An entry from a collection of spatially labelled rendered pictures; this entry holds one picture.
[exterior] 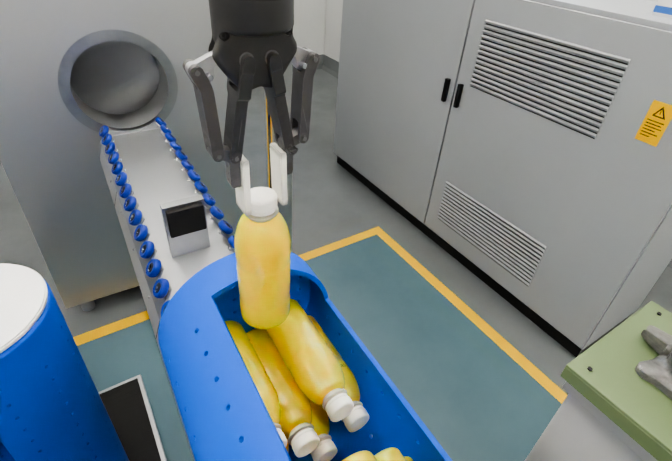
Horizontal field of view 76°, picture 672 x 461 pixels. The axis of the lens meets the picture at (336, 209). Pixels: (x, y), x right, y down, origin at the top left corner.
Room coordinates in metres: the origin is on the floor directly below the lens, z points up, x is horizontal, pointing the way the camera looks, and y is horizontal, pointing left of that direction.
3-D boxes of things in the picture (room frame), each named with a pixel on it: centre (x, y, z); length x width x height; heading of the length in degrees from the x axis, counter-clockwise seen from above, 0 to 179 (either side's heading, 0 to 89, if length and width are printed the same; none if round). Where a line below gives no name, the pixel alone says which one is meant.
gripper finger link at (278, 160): (0.43, 0.07, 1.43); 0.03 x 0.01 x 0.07; 34
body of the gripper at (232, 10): (0.42, 0.09, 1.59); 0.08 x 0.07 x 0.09; 124
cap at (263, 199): (0.42, 0.09, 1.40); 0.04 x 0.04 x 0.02
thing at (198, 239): (0.84, 0.37, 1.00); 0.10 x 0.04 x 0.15; 123
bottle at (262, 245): (0.42, 0.09, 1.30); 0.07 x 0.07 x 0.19
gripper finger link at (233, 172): (0.39, 0.12, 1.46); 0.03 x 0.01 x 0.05; 124
